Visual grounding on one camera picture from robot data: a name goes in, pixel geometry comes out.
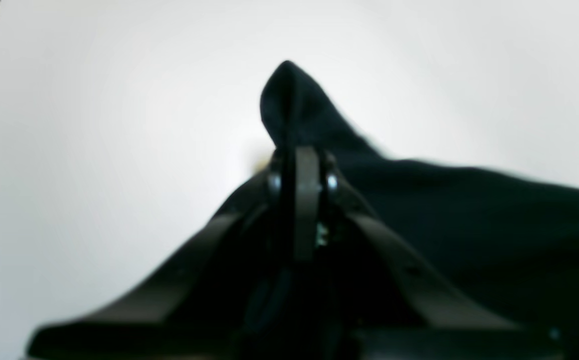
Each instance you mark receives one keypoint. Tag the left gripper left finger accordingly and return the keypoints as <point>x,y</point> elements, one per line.
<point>191,306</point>

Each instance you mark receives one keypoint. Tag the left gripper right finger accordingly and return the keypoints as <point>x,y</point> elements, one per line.
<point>394,304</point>

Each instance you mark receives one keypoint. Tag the black T-shirt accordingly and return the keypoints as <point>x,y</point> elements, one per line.
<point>511,245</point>

